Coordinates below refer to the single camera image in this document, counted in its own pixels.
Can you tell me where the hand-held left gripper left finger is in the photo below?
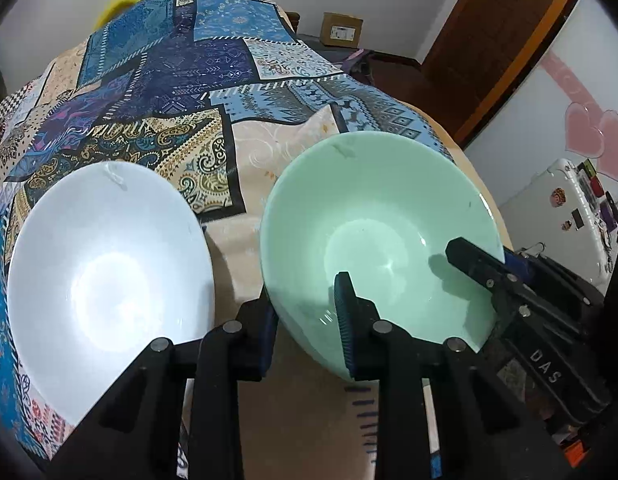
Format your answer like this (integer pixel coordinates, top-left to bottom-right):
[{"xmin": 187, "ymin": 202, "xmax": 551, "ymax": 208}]
[{"xmin": 41, "ymin": 284, "xmax": 280, "ymax": 480}]

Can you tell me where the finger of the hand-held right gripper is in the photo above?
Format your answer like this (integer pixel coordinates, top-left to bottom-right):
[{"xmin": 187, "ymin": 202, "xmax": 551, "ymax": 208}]
[
  {"xmin": 445, "ymin": 237, "xmax": 546, "ymax": 322},
  {"xmin": 504, "ymin": 250, "xmax": 606, "ymax": 311}
]

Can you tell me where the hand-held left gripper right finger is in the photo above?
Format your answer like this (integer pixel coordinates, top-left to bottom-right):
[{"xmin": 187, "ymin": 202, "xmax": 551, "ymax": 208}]
[{"xmin": 334, "ymin": 271, "xmax": 576, "ymax": 480}]

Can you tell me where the mint green bowl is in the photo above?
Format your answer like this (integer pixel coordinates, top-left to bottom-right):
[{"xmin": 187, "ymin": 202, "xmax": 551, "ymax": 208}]
[{"xmin": 259, "ymin": 131, "xmax": 507, "ymax": 383}]

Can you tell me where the white suitcase with stickers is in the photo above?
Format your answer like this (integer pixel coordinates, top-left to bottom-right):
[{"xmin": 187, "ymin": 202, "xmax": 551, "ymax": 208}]
[{"xmin": 496, "ymin": 157, "xmax": 614, "ymax": 291}]

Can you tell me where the white bowl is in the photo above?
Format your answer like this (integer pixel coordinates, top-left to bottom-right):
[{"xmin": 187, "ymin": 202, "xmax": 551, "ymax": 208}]
[{"xmin": 6, "ymin": 161, "xmax": 214, "ymax": 428}]

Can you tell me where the brown wooden door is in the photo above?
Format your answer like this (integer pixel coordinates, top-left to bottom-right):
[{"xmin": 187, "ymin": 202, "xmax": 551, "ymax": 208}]
[{"xmin": 419, "ymin": 0, "xmax": 584, "ymax": 148}]

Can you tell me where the patchwork printed blanket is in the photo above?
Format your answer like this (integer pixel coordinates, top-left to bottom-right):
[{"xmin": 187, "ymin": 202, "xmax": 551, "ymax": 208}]
[{"xmin": 0, "ymin": 0, "xmax": 490, "ymax": 480}]

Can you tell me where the cardboard box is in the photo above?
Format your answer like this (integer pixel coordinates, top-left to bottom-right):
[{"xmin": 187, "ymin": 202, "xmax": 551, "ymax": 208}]
[{"xmin": 321, "ymin": 11, "xmax": 364, "ymax": 48}]

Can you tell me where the yellow object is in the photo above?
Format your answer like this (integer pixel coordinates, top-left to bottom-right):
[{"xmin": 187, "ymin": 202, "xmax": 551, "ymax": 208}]
[{"xmin": 96, "ymin": 0, "xmax": 144, "ymax": 28}]

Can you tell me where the pink heart wall sticker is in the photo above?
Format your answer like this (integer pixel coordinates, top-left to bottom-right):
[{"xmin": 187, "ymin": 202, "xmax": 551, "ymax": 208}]
[{"xmin": 564, "ymin": 101, "xmax": 618, "ymax": 183}]

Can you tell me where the pink ribbon wall sticker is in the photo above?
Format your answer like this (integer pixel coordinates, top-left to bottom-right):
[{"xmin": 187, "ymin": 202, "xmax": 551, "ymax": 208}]
[{"xmin": 539, "ymin": 47, "xmax": 602, "ymax": 111}]

